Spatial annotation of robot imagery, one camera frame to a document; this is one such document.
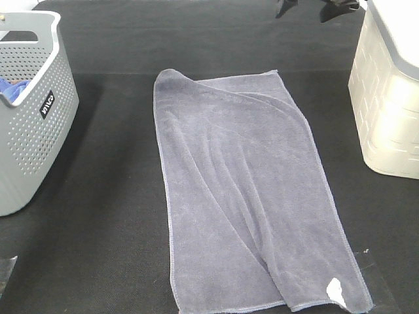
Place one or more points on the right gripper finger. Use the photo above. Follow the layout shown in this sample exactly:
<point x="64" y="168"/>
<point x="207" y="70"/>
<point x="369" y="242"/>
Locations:
<point x="285" y="5"/>
<point x="333" y="9"/>

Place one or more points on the grey microfibre towel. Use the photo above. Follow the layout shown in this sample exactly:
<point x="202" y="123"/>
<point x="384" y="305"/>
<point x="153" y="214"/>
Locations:
<point x="252" y="220"/>

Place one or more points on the white plastic basket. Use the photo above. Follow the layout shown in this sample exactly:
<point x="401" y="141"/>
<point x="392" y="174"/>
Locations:
<point x="383" y="88"/>

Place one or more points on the grey perforated laundry basket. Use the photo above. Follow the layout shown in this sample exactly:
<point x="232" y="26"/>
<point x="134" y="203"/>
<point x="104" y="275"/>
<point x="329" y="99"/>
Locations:
<point x="35" y="125"/>

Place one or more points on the blue cloth in basket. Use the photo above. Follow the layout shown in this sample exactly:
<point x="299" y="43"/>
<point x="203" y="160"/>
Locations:
<point x="12" y="89"/>

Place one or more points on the right clear tape strip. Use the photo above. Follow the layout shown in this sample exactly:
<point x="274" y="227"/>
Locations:
<point x="382" y="297"/>

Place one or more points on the clear tape strip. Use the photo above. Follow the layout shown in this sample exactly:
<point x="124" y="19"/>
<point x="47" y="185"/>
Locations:
<point x="382" y="297"/>
<point x="6" y="268"/>

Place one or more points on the black table mat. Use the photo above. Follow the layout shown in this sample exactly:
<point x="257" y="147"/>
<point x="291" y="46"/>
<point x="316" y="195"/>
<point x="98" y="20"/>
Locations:
<point x="94" y="238"/>

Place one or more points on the left clear tape strip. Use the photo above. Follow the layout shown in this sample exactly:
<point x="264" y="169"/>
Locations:
<point x="6" y="268"/>

